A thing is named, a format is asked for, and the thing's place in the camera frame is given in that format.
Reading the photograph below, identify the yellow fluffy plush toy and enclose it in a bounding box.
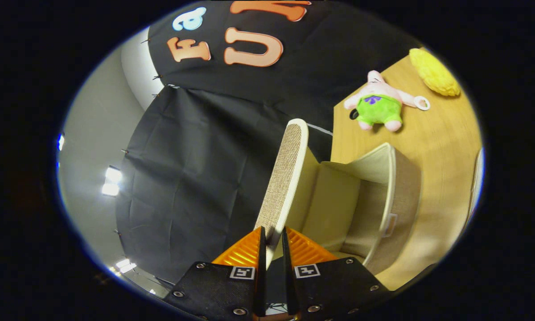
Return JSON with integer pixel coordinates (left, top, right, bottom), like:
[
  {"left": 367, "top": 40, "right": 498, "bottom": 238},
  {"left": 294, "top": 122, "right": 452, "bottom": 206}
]
[{"left": 409, "top": 48, "right": 461, "bottom": 97}]

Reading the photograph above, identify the black backdrop cloth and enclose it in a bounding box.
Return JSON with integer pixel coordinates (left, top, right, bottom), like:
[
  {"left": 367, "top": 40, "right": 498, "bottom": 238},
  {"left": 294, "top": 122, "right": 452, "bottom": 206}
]
[{"left": 115, "top": 0, "right": 424, "bottom": 286}]

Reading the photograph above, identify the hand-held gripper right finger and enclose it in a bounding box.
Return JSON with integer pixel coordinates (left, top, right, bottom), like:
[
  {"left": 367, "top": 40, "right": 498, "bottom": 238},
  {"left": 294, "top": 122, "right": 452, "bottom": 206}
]
[{"left": 281, "top": 226, "right": 395, "bottom": 321}]

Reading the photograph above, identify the beige woven storage box lid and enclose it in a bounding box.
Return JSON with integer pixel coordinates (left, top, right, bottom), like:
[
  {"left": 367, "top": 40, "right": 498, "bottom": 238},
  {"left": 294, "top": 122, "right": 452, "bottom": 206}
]
[{"left": 253, "top": 118, "right": 320, "bottom": 270}]

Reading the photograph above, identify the pink star plush toy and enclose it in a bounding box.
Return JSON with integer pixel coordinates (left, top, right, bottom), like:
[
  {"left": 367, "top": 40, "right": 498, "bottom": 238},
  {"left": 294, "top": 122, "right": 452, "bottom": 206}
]
[{"left": 343, "top": 70, "right": 431, "bottom": 133}]

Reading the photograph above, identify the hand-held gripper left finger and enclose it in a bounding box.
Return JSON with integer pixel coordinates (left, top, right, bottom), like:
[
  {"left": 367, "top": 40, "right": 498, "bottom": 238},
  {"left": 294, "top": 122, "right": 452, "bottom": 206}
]
[{"left": 163, "top": 226, "right": 267, "bottom": 321}]

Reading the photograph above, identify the beige fabric storage box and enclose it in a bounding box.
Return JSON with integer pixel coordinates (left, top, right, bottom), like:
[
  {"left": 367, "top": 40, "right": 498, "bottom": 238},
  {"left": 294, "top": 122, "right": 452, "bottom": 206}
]
[{"left": 290, "top": 142, "right": 423, "bottom": 278}]

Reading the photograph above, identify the ceiling light panel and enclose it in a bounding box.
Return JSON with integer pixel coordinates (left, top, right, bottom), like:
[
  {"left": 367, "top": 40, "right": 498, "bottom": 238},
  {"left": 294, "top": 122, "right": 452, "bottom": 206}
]
[
  {"left": 102, "top": 166, "right": 123, "bottom": 197},
  {"left": 109, "top": 259, "right": 136, "bottom": 275}
]

